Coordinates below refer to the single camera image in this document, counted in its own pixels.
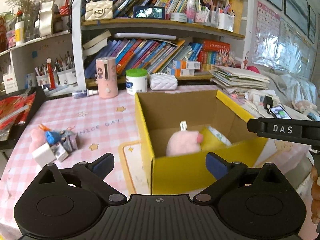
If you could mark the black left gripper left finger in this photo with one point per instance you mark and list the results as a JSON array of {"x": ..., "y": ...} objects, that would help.
[{"x": 92, "y": 175}]

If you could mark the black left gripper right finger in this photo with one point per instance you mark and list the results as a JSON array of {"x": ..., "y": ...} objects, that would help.
[{"x": 226, "y": 174}]

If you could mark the small white staple box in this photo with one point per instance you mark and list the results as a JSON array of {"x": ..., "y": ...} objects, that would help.
[{"x": 60, "y": 152}]

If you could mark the pink plush paw toy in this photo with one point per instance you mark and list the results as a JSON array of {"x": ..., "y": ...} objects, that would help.
[{"x": 184, "y": 142}]

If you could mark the smartphone on table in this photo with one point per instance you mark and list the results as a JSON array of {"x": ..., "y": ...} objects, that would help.
[{"x": 279, "y": 112}]

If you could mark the pink checkered tablecloth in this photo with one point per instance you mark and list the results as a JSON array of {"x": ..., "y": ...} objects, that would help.
[{"x": 136, "y": 130}]

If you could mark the white charger block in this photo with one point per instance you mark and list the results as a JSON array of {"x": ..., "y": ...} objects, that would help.
[{"x": 43, "y": 155}]

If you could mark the yellow cardboard box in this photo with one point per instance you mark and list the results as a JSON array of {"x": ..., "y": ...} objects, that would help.
[{"x": 178, "y": 130}]

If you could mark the small spray bottle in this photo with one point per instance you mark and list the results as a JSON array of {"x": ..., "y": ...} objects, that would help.
[{"x": 84, "y": 93}]

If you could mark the stack of papers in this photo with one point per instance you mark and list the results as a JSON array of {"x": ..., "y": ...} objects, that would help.
[{"x": 238, "y": 81}]

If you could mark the black Yamaha keyboard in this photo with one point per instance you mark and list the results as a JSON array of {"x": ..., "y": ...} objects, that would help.
[{"x": 16, "y": 131}]

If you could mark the pink cylindrical humidifier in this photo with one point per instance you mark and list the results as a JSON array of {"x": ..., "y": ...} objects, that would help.
[{"x": 107, "y": 77}]

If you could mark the white pen cup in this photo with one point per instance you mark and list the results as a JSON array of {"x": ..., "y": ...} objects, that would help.
[
  {"x": 67, "y": 77},
  {"x": 43, "y": 80}
]

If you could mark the red foil packets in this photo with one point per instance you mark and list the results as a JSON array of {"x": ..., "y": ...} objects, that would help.
[{"x": 14, "y": 112}]

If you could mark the white jar green lid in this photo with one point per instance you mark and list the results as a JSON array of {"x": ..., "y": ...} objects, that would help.
[{"x": 136, "y": 81}]

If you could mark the white quilted pouch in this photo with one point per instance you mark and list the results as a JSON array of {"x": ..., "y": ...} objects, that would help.
[{"x": 162, "y": 81}]

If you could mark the white cubby shelf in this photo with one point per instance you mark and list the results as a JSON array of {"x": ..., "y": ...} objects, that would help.
[{"x": 30, "y": 59}]

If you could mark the white drinking straws box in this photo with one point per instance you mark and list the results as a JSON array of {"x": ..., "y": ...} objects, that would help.
[{"x": 9, "y": 80}]

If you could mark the wooden bookshelf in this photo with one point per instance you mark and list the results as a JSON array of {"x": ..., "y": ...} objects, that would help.
[{"x": 131, "y": 25}]

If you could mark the white quilted handbag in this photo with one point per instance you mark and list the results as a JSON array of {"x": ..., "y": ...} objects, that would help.
[{"x": 99, "y": 10}]

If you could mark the smartphone on shelf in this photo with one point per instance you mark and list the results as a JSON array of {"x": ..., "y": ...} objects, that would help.
[{"x": 149, "y": 12}]

